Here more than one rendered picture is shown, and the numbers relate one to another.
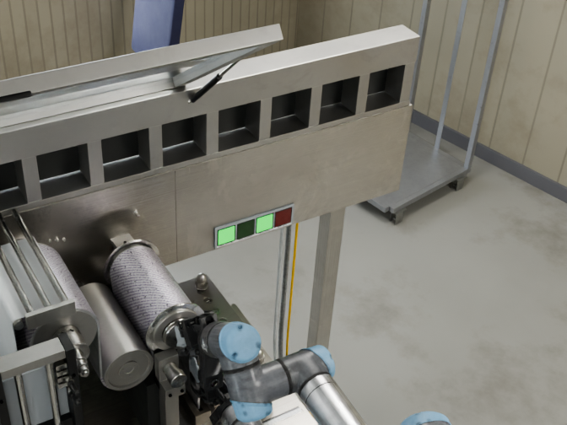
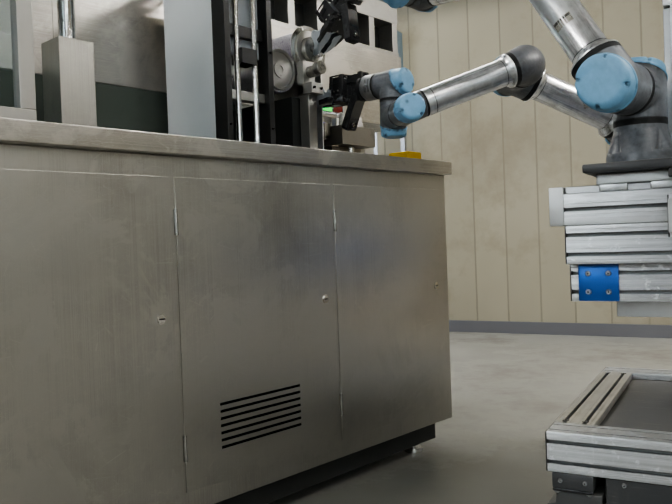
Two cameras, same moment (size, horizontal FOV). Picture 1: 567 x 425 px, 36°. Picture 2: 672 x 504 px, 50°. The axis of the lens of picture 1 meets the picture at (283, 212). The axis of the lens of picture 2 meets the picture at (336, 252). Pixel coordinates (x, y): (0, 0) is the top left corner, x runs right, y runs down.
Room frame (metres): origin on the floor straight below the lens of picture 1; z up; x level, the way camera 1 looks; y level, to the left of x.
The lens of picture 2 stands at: (-0.74, 0.70, 0.67)
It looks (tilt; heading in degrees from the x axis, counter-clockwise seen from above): 1 degrees down; 346
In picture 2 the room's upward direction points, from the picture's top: 2 degrees counter-clockwise
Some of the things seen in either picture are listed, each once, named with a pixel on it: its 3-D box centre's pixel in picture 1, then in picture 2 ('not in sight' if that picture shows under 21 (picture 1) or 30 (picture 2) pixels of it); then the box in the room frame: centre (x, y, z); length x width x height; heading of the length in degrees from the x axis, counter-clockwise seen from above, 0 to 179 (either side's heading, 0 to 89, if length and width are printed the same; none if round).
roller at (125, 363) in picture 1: (108, 335); (252, 77); (1.45, 0.39, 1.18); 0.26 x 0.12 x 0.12; 33
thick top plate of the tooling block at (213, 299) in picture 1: (213, 335); (314, 143); (1.65, 0.16, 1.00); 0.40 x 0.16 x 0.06; 33
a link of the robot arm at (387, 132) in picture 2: not in sight; (394, 117); (1.20, 0.03, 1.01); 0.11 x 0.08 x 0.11; 177
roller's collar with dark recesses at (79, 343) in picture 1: (70, 346); not in sight; (1.26, 0.42, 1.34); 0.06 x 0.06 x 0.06; 33
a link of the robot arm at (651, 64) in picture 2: not in sight; (637, 90); (0.69, -0.38, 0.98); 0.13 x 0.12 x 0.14; 121
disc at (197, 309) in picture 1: (175, 329); (308, 50); (1.42, 0.23, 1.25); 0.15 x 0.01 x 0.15; 123
